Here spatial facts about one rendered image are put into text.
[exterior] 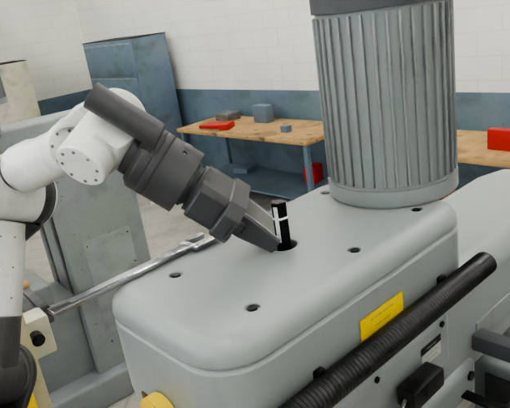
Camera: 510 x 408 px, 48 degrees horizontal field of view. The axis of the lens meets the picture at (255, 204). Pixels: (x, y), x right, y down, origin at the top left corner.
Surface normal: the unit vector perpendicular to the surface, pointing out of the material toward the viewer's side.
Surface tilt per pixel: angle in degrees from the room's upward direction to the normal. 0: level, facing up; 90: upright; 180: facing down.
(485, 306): 90
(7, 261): 78
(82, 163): 115
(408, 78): 90
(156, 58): 90
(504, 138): 90
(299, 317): 63
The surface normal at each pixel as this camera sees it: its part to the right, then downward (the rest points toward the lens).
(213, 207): -0.05, 0.36
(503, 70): -0.73, 0.33
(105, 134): 0.42, -0.46
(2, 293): 0.76, -0.11
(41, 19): 0.67, 0.15
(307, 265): -0.15, -0.93
